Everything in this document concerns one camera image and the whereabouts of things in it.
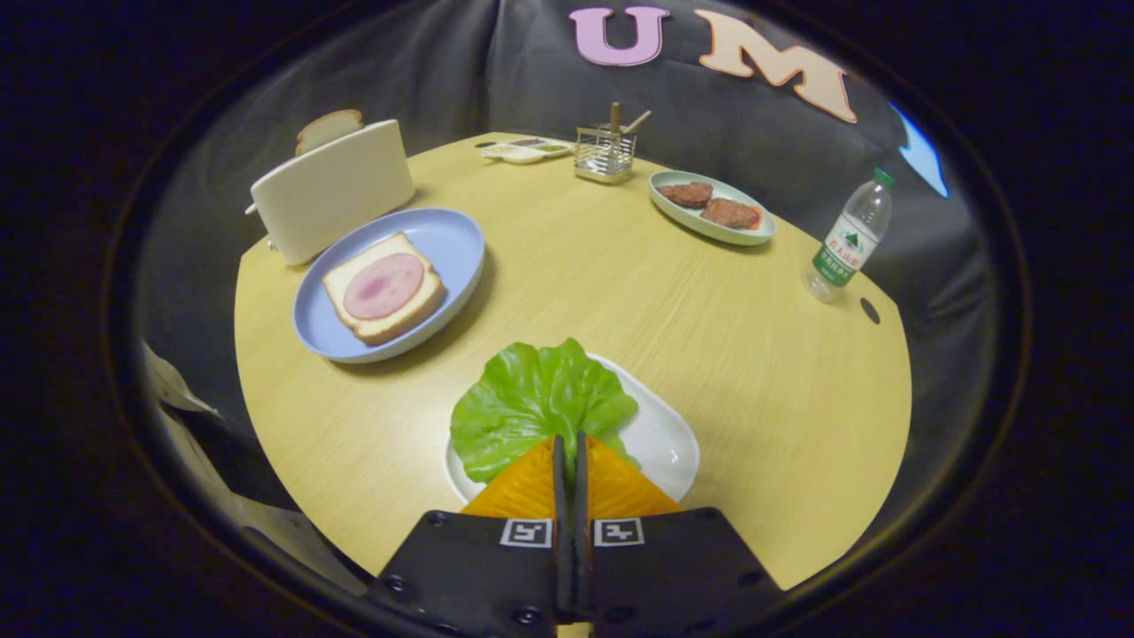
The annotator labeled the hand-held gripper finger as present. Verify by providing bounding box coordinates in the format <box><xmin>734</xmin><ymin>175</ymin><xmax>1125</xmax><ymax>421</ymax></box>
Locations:
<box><xmin>368</xmin><ymin>434</ymin><xmax>568</xmax><ymax>638</ymax></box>
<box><xmin>574</xmin><ymin>432</ymin><xmax>785</xmax><ymax>638</ymax></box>

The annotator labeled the green lettuce leaf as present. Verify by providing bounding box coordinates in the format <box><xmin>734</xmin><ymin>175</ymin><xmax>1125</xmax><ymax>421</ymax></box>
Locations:
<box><xmin>449</xmin><ymin>338</ymin><xmax>641</xmax><ymax>486</ymax></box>

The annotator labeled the plain bread slice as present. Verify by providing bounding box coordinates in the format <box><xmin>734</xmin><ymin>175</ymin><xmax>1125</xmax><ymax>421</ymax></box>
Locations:
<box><xmin>295</xmin><ymin>109</ymin><xmax>365</xmax><ymax>158</ymax></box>

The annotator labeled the white oval plate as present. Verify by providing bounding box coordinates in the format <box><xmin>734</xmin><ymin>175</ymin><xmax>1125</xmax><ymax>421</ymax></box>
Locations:
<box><xmin>443</xmin><ymin>353</ymin><xmax>701</xmax><ymax>506</ymax></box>

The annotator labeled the pink ham slice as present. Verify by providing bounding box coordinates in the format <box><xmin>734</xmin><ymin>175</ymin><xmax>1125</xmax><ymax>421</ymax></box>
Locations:
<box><xmin>343</xmin><ymin>253</ymin><xmax>426</xmax><ymax>322</ymax></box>

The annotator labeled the blue round plate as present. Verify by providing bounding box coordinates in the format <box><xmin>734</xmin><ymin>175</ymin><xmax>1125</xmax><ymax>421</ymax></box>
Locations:
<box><xmin>291</xmin><ymin>207</ymin><xmax>486</xmax><ymax>365</ymax></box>

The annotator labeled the bread slice under ham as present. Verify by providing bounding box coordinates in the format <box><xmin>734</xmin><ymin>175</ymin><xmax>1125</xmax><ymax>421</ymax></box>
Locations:
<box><xmin>322</xmin><ymin>232</ymin><xmax>446</xmax><ymax>347</ymax></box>

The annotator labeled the pale green plate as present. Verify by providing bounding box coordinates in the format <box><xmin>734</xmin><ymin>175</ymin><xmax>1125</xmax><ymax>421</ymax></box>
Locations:
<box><xmin>649</xmin><ymin>170</ymin><xmax>779</xmax><ymax>247</ymax></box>

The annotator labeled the brown meat patty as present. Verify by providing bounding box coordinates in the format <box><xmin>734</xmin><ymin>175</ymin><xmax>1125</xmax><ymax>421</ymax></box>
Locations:
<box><xmin>701</xmin><ymin>197</ymin><xmax>763</xmax><ymax>230</ymax></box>
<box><xmin>656</xmin><ymin>182</ymin><xmax>715</xmax><ymax>210</ymax></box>

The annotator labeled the white divided bean dish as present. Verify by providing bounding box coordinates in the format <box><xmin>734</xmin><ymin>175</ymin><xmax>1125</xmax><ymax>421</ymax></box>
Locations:
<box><xmin>479</xmin><ymin>137</ymin><xmax>575</xmax><ymax>167</ymax></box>

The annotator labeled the clear water bottle green cap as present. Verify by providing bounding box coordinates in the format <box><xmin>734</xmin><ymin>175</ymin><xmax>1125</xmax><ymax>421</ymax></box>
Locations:
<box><xmin>800</xmin><ymin>167</ymin><xmax>897</xmax><ymax>305</ymax></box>

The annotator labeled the white toaster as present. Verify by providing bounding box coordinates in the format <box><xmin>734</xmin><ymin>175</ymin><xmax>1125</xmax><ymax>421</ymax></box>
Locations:
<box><xmin>245</xmin><ymin>119</ymin><xmax>417</xmax><ymax>268</ymax></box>

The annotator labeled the black backdrop cloth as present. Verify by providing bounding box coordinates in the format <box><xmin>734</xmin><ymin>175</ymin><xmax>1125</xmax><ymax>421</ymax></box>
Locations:
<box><xmin>133</xmin><ymin>0</ymin><xmax>1002</xmax><ymax>533</ymax></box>

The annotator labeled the wire utensil holder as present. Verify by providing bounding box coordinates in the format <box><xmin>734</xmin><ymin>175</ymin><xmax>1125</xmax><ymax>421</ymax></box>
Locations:
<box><xmin>573</xmin><ymin>127</ymin><xmax>638</xmax><ymax>185</ymax></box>

